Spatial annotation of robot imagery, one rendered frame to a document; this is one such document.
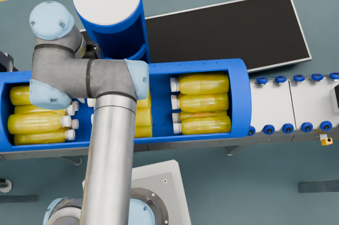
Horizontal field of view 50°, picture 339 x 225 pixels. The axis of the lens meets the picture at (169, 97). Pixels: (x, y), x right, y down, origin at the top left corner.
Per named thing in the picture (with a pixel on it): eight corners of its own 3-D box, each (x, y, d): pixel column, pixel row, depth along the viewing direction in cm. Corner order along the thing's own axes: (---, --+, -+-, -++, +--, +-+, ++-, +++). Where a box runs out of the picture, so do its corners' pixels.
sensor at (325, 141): (328, 145, 147) (333, 143, 142) (321, 145, 147) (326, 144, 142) (325, 126, 149) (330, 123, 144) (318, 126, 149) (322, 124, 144)
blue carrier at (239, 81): (240, 144, 141) (257, 126, 114) (13, 158, 140) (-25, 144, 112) (231, 75, 150) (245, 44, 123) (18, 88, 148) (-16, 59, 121)
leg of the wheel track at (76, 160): (81, 165, 233) (51, 154, 173) (72, 165, 233) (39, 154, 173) (81, 156, 235) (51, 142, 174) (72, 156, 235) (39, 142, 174)
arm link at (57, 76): (83, 102, 64) (88, 44, 66) (19, 101, 64) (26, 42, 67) (92, 112, 71) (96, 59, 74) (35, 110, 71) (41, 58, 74)
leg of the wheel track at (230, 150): (234, 155, 235) (257, 141, 174) (225, 156, 235) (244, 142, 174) (233, 146, 236) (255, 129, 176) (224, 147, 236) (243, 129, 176)
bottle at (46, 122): (12, 138, 127) (65, 135, 127) (5, 125, 122) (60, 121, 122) (17, 123, 132) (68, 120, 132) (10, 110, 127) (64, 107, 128)
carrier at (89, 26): (98, 67, 235) (128, 97, 230) (58, -5, 150) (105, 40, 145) (129, 39, 240) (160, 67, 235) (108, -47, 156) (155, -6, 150)
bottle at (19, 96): (8, 85, 127) (62, 82, 127) (17, 86, 134) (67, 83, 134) (10, 105, 127) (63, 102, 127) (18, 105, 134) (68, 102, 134)
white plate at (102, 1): (58, -6, 149) (59, -5, 150) (104, 37, 144) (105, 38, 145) (107, -48, 154) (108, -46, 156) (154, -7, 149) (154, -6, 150)
